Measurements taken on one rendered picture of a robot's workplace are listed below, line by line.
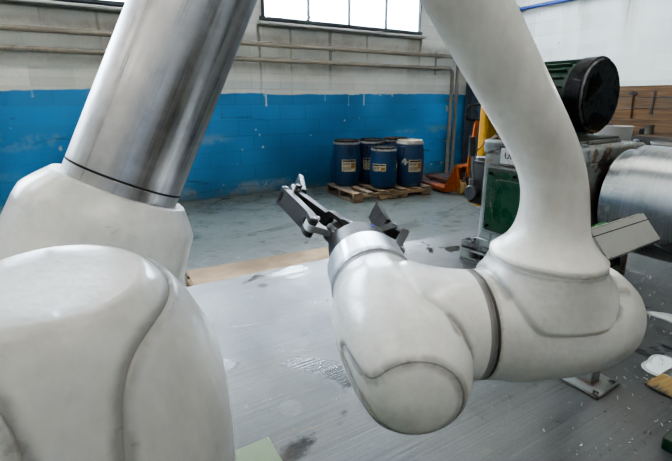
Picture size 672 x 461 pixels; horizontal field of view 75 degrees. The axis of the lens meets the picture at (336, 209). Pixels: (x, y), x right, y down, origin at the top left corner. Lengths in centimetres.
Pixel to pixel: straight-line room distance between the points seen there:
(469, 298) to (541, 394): 47
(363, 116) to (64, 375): 672
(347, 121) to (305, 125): 71
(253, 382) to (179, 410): 58
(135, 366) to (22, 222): 21
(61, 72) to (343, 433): 528
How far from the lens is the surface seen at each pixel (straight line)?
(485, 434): 74
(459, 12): 36
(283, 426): 72
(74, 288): 24
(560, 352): 43
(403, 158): 590
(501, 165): 125
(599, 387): 89
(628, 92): 677
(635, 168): 114
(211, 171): 594
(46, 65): 568
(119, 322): 22
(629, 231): 80
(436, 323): 35
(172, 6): 41
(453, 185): 627
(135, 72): 40
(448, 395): 35
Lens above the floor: 127
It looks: 14 degrees down
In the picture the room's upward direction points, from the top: straight up
